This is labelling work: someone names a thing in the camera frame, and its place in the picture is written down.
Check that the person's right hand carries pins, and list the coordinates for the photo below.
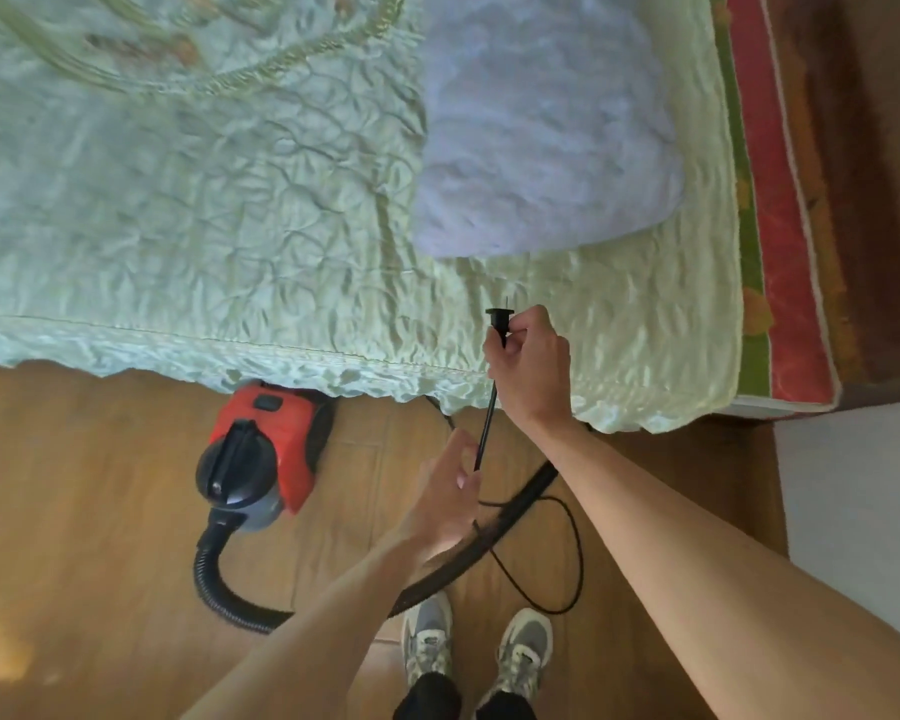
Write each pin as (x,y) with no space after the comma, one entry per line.
(536,374)

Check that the person's left hand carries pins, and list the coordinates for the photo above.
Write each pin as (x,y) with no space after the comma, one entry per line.
(442,509)

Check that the red vacuum cleaner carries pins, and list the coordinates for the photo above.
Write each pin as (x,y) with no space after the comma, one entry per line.
(292,434)

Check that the person's right forearm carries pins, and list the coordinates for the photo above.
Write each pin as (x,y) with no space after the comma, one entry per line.
(720,577)

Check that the person's left forearm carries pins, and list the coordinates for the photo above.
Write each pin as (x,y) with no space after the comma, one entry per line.
(307,644)

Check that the person's left grey shoe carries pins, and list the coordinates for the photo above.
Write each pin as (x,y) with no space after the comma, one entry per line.
(427,637)

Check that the person's grey shoe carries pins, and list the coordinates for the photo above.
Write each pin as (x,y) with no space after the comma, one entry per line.
(427,637)
(521,652)

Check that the person's right grey shoe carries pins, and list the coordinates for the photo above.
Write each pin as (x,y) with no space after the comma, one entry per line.
(521,652)

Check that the person's dark trousers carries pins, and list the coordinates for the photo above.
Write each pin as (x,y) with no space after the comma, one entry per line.
(427,701)

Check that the white fluffy pillow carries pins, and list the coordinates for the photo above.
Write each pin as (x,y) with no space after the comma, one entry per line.
(540,127)

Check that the brown carved bed headboard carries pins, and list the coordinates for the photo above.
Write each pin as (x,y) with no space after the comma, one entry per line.
(870,179)

